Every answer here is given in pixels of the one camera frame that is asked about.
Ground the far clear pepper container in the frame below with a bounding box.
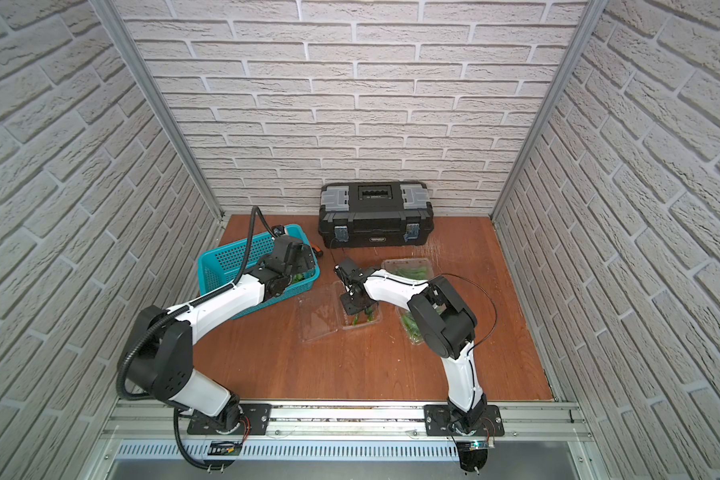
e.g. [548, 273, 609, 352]
[381, 258, 435, 282]

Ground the black grey toolbox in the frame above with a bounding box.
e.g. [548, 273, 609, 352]
[318, 181, 434, 248]

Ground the teal plastic perforated basket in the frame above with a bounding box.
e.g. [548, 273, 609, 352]
[197, 223, 322, 319]

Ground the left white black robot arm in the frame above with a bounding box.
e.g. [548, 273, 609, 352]
[115, 235, 316, 432]

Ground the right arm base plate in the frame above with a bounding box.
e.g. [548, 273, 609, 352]
[423, 403, 505, 438]

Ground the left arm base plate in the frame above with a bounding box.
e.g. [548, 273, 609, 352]
[187, 403, 272, 436]

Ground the middle clear pepper container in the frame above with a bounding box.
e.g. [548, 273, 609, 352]
[398, 309, 424, 345]

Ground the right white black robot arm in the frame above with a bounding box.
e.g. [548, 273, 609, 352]
[334, 258, 487, 434]

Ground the aluminium front rail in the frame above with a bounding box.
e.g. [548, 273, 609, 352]
[102, 400, 594, 442]

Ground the clear clamshell container with peppers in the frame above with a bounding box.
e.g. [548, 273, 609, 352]
[297, 281, 383, 343]

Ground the clear pepper container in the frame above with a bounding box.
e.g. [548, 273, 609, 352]
[381, 258, 435, 282]
[398, 309, 424, 345]

